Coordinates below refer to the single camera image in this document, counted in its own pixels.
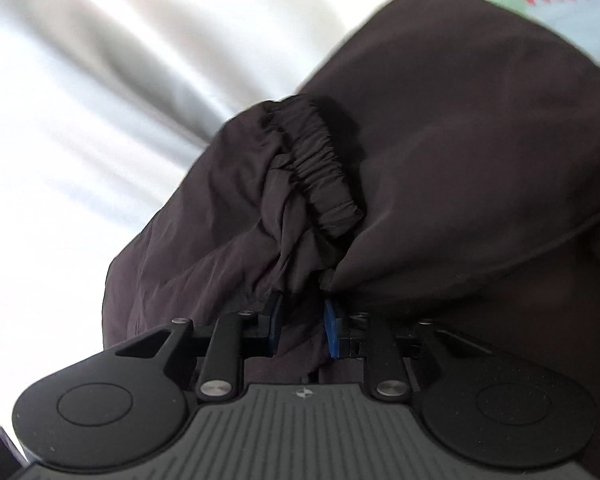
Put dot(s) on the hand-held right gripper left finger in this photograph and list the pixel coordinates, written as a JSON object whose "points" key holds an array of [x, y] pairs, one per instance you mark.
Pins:
{"points": [[276, 327]]}

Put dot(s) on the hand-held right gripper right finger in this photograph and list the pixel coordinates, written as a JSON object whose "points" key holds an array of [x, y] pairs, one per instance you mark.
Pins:
{"points": [[333, 331]]}

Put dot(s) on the dark brown jacket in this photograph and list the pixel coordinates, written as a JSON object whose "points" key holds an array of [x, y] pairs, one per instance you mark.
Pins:
{"points": [[430, 160]]}

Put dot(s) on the light blue printed blanket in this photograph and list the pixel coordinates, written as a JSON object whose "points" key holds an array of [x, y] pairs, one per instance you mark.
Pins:
{"points": [[570, 15]]}

